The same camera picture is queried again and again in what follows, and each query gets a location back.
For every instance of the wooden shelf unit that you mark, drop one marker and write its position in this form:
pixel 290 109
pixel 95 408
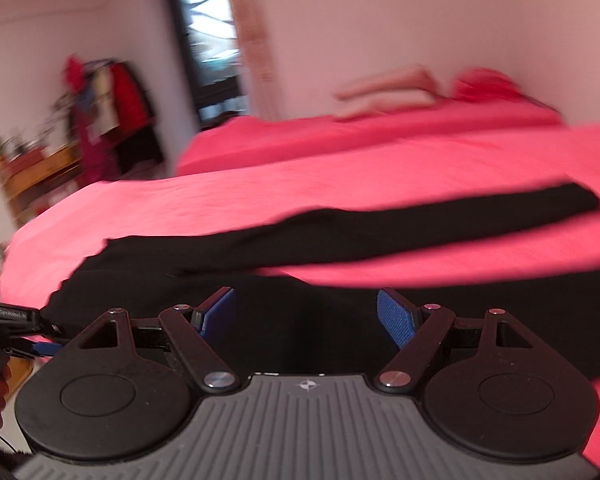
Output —
pixel 33 182

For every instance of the folded red blanket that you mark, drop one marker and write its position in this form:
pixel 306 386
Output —
pixel 480 85

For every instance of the pink patterned curtain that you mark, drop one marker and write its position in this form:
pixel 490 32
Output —
pixel 258 73

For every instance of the black pants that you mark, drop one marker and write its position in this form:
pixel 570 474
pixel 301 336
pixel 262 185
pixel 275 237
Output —
pixel 306 285

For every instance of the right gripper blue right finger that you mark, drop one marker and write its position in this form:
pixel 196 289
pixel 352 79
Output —
pixel 399 317

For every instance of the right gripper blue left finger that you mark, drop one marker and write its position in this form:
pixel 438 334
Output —
pixel 215 315

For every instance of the upper pink pillow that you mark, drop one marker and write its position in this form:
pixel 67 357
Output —
pixel 412 77

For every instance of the near bed pink blanket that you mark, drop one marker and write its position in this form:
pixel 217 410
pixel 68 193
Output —
pixel 403 173

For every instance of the dark framed window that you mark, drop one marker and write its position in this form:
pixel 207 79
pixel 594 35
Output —
pixel 207 40

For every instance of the lower pink pillow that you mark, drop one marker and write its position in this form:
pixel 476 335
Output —
pixel 384 102

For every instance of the pink pillow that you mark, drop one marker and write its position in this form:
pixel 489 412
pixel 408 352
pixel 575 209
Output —
pixel 384 102
pixel 412 77

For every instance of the far bed red blanket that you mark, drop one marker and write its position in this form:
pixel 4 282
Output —
pixel 246 141

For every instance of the hanging clothes on rack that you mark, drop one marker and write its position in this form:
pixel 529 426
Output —
pixel 112 118

